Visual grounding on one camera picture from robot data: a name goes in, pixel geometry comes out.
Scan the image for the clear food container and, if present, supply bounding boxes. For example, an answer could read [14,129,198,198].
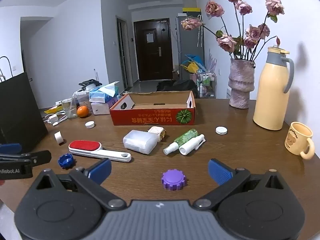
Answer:
[75,90,92,108]

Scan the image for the white spray bottle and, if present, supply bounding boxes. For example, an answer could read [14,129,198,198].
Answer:
[179,134,206,155]

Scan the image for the blue ridged cap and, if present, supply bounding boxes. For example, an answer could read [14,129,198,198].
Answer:
[58,153,75,169]

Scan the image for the blue tissue pack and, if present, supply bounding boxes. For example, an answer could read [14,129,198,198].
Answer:
[89,81,120,103]

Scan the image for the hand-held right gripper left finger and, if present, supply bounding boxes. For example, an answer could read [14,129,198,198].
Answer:
[34,158,127,210]

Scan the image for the yellow bear mug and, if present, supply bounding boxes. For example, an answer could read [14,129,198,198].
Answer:
[284,121,315,160]

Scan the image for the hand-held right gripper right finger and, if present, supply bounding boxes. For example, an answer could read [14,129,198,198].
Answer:
[194,158,287,210]

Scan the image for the purple ridged cap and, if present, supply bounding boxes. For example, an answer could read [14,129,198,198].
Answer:
[161,169,187,191]

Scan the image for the white charging cable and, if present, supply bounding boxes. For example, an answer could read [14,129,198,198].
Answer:
[44,114,68,126]

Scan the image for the purple tissue pack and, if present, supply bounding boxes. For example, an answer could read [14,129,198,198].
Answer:
[90,97,120,115]

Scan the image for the clear drinking straw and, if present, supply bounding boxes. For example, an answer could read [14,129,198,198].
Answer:
[67,92,76,115]

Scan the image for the clear glass cup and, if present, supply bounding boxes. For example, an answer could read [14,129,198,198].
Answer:
[61,97,78,119]

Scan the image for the purple flower wall sticker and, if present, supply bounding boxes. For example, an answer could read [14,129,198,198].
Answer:
[206,50,218,73]

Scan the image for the dark brown door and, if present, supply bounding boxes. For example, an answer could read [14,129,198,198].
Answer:
[133,19,174,82]

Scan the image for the green spray bottle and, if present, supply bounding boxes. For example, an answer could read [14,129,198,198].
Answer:
[163,128,198,155]

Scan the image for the orange cardboard box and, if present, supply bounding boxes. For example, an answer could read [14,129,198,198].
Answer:
[109,91,196,126]

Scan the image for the yellow packet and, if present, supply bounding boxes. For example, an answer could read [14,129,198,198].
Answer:
[44,106,64,114]

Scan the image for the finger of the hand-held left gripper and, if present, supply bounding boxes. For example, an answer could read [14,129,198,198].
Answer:
[0,150,52,167]
[0,143,22,155]

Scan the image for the translucent plastic bottle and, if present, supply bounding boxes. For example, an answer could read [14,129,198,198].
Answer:
[122,129,158,155]

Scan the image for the small gold perfume bottle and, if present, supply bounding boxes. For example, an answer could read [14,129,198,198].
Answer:
[147,126,167,143]

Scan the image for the metal trolley with bottles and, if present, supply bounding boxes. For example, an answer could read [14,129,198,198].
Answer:
[196,69,217,98]

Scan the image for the yellow thermos jug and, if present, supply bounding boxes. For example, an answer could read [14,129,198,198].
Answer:
[253,45,295,131]

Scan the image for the black plastic gadget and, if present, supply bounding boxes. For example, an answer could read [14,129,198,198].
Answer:
[79,79,103,90]

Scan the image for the yellow bag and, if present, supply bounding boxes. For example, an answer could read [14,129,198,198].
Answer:
[180,61,198,73]

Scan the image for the dried pink roses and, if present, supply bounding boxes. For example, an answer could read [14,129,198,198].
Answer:
[181,0,285,62]

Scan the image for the red and white lint brush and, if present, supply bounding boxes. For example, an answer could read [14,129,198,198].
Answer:
[68,140,132,162]

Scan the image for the pink textured vase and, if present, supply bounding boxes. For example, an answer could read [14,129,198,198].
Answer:
[228,58,256,109]

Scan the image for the black paper bag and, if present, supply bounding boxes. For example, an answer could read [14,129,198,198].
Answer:
[0,56,49,150]

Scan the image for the grey refrigerator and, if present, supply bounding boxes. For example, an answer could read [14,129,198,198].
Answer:
[176,15,205,80]

